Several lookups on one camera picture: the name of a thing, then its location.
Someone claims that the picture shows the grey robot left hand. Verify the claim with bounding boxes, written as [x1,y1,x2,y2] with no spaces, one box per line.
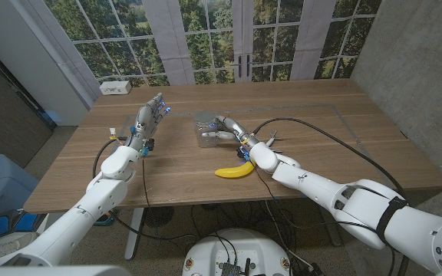
[127,91,172,153]

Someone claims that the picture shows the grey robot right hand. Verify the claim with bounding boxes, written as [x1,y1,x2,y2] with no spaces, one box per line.
[200,114,261,150]

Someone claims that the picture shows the clear plastic jar base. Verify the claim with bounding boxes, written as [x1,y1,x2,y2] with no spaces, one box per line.
[193,121,219,149]

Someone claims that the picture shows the white toy airplane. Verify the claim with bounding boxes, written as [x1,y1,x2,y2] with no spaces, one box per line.
[266,130,283,154]

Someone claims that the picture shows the yellow toy banana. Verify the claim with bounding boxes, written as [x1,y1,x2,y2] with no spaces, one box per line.
[214,159,256,179]

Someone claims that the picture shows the white power outlet box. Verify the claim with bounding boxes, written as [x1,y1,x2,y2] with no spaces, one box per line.
[99,80,133,96]

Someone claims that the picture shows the round black floor fan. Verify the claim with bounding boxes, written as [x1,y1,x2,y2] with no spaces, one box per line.
[143,205,175,228]

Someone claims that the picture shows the teal tool tray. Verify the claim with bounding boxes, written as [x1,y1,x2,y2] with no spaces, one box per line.
[93,210,115,227]

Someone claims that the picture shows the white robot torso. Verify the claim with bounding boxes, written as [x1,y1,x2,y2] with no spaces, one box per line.
[181,228,292,276]

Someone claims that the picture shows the white table leg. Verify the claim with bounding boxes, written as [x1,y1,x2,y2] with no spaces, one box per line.
[124,207,145,261]

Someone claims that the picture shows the dark table leg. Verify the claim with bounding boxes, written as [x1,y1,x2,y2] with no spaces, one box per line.
[315,206,343,247]

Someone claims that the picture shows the blue-grey upholstered seat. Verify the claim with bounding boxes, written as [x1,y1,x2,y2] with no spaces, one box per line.
[0,153,40,222]

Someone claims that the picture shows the black foot pedal blue pads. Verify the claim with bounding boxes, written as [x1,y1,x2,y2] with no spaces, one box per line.
[0,209,48,242]

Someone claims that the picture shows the white sneaker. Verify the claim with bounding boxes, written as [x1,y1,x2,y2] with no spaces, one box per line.
[0,232,40,257]

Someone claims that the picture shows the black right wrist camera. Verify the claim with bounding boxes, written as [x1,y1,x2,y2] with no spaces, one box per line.
[236,145,252,163]

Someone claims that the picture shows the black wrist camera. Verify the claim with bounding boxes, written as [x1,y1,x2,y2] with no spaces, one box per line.
[143,138,157,157]
[236,145,252,163]

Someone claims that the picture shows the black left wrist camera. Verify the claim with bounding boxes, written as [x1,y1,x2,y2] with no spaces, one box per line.
[143,138,157,157]

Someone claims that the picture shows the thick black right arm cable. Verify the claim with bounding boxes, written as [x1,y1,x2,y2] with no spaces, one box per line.
[251,117,410,200]

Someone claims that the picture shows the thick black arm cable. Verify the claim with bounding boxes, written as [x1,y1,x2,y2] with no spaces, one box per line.
[92,137,199,243]
[251,117,410,200]

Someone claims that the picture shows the thin black left camera cable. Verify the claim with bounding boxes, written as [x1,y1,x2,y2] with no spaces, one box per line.
[140,156,153,210]

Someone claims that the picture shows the thin black camera cable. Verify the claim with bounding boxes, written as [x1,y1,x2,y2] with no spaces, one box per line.
[252,167,295,231]
[140,156,153,210]

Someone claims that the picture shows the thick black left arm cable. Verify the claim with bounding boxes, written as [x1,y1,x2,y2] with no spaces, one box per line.
[92,137,199,243]

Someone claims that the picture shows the thin black right camera cable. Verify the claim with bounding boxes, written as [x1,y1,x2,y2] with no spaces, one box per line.
[252,167,295,231]

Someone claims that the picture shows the black floor cable bundle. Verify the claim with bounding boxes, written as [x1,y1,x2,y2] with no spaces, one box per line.
[190,199,306,250]

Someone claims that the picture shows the white floor cable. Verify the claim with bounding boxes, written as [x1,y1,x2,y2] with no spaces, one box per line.
[263,199,316,271]

